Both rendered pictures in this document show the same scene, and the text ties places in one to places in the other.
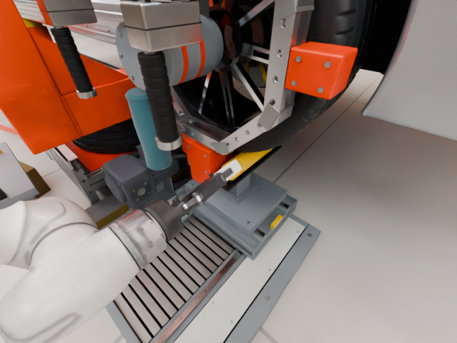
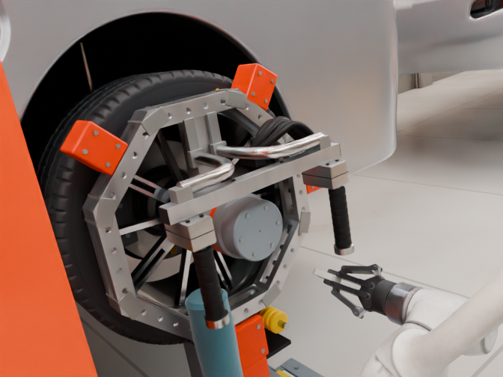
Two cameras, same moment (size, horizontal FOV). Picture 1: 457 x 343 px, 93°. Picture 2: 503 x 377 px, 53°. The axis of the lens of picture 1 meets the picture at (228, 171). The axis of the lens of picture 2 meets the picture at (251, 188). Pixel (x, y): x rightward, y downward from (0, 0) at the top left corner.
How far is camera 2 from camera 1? 1.19 m
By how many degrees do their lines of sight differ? 69
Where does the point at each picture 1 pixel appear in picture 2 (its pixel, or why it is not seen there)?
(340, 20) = not seen: hidden behind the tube
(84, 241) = (427, 298)
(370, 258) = (323, 339)
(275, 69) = (299, 185)
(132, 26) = (339, 174)
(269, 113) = (305, 218)
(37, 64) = not seen: outside the picture
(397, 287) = (355, 330)
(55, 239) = (427, 315)
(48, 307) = not seen: hidden behind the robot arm
